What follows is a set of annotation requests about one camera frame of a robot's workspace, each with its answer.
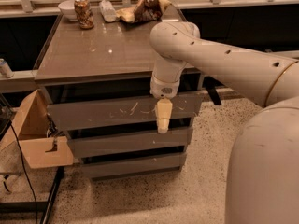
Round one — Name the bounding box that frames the clear plastic water bottle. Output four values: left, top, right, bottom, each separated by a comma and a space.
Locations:
99, 0, 117, 22

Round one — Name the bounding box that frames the grey drawer cabinet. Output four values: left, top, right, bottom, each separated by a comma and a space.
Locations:
35, 9, 204, 167

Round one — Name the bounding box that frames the grey drawer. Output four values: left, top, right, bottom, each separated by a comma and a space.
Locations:
81, 152, 187, 179
68, 127, 193, 158
46, 91, 204, 131

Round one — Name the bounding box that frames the grey middle drawer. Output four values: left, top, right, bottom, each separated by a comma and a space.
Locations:
68, 127, 193, 158

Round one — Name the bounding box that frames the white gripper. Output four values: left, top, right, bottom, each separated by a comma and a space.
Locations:
150, 72, 180, 134

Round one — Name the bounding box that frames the black cable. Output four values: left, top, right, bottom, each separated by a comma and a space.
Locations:
8, 121, 40, 224

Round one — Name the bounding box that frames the white can on ledge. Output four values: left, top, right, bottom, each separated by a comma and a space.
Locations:
0, 59, 14, 78

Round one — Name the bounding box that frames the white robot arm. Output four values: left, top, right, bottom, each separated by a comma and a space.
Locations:
149, 22, 299, 224

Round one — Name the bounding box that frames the grey top drawer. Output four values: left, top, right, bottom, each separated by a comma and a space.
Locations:
46, 91, 204, 131

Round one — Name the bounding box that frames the black metal frame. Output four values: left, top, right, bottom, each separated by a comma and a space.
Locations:
0, 166, 65, 224

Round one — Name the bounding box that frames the white bowl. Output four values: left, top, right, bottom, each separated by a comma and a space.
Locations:
58, 0, 77, 21

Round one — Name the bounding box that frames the open cardboard box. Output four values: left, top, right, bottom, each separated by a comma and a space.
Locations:
12, 90, 74, 169

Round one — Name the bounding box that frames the grey bottom drawer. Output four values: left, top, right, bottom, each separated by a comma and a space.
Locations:
81, 152, 187, 179

